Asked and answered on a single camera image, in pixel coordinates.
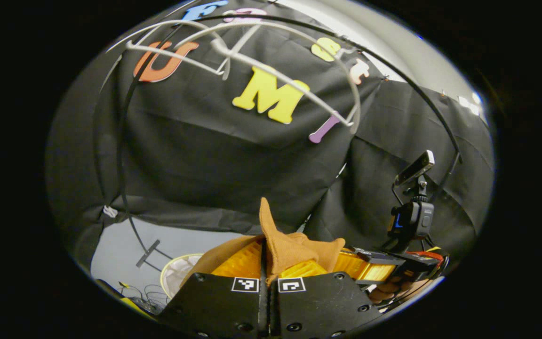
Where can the brown shirt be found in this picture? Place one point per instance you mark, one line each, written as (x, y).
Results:
(285, 249)

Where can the white round laundry hamper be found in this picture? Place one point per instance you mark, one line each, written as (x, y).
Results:
(179, 275)

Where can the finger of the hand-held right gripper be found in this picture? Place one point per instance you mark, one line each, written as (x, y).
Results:
(374, 270)

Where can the black clothes rack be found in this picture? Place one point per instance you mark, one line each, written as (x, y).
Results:
(147, 253)

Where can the small ceiling light panel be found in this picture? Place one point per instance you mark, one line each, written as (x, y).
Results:
(469, 104)

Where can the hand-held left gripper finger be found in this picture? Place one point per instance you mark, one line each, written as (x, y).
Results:
(274, 306)
(263, 306)

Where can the black backdrop cloth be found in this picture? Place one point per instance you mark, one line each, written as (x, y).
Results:
(195, 160)

